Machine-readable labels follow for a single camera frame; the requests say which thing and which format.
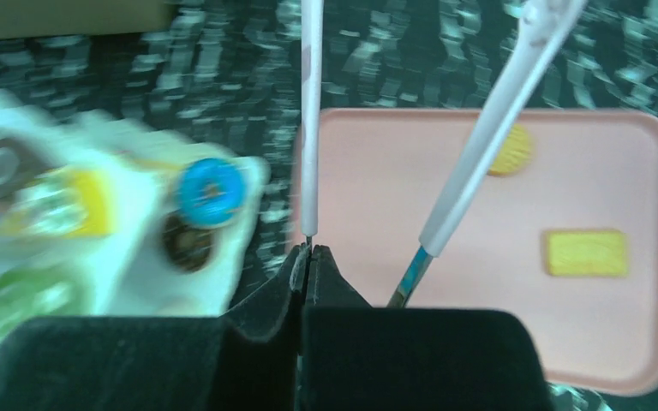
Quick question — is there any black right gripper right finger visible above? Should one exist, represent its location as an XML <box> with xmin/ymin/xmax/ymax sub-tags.
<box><xmin>299</xmin><ymin>246</ymin><xmax>553</xmax><ymax>410</ymax></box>

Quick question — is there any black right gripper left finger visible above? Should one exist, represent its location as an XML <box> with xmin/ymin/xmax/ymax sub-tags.
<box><xmin>0</xmin><ymin>244</ymin><xmax>309</xmax><ymax>410</ymax></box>

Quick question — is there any chocolate donut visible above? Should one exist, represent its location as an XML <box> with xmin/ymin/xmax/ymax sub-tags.
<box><xmin>160</xmin><ymin>212</ymin><xmax>214</xmax><ymax>272</ymax></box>

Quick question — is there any blue donut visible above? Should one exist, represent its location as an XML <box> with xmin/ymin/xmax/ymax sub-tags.
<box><xmin>174</xmin><ymin>158</ymin><xmax>248</xmax><ymax>229</ymax></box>

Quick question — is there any pink serving tray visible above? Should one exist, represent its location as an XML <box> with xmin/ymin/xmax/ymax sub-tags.
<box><xmin>290</xmin><ymin>107</ymin><xmax>658</xmax><ymax>398</ymax></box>

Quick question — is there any white three-tier cake stand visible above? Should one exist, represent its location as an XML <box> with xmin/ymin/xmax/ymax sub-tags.
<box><xmin>0</xmin><ymin>91</ymin><xmax>270</xmax><ymax>342</ymax></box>

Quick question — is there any yellow cake slice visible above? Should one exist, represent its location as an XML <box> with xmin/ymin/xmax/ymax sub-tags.
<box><xmin>0</xmin><ymin>167</ymin><xmax>115</xmax><ymax>238</ymax></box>

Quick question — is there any green roll cake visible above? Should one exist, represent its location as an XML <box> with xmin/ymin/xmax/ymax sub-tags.
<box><xmin>0</xmin><ymin>266</ymin><xmax>90</xmax><ymax>337</ymax></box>

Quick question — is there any tan plastic tool case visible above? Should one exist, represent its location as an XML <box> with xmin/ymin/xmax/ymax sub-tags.
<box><xmin>0</xmin><ymin>0</ymin><xmax>176</xmax><ymax>39</ymax></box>

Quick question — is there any orange biscuit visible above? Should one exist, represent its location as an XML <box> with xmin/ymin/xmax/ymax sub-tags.
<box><xmin>541</xmin><ymin>229</ymin><xmax>630</xmax><ymax>277</ymax></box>

